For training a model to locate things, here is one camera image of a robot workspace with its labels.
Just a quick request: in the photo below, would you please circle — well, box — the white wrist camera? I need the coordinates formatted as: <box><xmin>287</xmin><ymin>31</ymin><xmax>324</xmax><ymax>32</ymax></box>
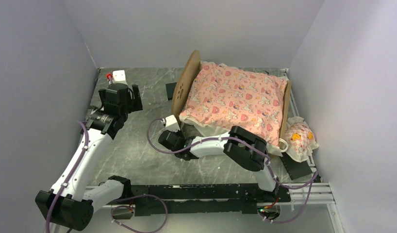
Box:
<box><xmin>165</xmin><ymin>115</ymin><xmax>181</xmax><ymax>133</ymax></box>
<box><xmin>106</xmin><ymin>70</ymin><xmax>128</xmax><ymax>85</ymax></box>

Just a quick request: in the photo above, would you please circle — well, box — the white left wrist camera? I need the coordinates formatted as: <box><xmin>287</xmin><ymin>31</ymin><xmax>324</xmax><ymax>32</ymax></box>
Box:
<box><xmin>106</xmin><ymin>70</ymin><xmax>128</xmax><ymax>85</ymax></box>

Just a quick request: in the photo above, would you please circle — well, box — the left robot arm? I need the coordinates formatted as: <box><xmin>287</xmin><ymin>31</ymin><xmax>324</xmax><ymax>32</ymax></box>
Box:
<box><xmin>35</xmin><ymin>82</ymin><xmax>143</xmax><ymax>233</ymax></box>

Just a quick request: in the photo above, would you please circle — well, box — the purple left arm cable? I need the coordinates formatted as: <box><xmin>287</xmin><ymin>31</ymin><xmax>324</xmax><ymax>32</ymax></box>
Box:
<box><xmin>45</xmin><ymin>120</ymin><xmax>169</xmax><ymax>233</ymax></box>

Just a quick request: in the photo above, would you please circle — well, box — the wooden pet bed frame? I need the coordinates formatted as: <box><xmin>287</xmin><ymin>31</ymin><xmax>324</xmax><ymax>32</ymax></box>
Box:
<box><xmin>170</xmin><ymin>49</ymin><xmax>294</xmax><ymax>142</ymax></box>

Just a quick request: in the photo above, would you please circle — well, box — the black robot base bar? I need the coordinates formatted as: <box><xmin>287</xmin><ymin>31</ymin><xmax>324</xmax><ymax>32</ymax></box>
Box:
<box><xmin>99</xmin><ymin>183</ymin><xmax>291</xmax><ymax>217</ymax></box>

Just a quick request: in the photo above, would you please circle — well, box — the black rectangular box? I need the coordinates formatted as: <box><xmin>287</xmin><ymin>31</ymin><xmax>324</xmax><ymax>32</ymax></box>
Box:
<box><xmin>165</xmin><ymin>83</ymin><xmax>177</xmax><ymax>100</ymax></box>

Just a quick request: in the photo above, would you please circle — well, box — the pink unicorn print mattress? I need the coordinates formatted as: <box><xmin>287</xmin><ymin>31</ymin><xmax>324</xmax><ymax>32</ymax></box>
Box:
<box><xmin>178</xmin><ymin>60</ymin><xmax>290</xmax><ymax>157</ymax></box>

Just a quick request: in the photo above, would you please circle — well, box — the aluminium rail at table edge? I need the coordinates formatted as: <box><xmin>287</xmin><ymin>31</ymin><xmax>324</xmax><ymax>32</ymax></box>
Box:
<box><xmin>280</xmin><ymin>68</ymin><xmax>315</xmax><ymax>166</ymax></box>

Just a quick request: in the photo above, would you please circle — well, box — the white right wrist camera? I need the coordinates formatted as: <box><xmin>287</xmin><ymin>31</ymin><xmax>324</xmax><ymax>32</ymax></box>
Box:
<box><xmin>165</xmin><ymin>115</ymin><xmax>181</xmax><ymax>133</ymax></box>

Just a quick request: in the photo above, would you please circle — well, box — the pink checkered duck pillow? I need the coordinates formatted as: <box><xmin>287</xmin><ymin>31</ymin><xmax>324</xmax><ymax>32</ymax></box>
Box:
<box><xmin>283</xmin><ymin>116</ymin><xmax>319</xmax><ymax>163</ymax></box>

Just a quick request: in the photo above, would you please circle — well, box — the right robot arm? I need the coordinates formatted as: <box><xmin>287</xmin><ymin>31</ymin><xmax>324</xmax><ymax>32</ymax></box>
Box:
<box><xmin>158</xmin><ymin>126</ymin><xmax>279</xmax><ymax>201</ymax></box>

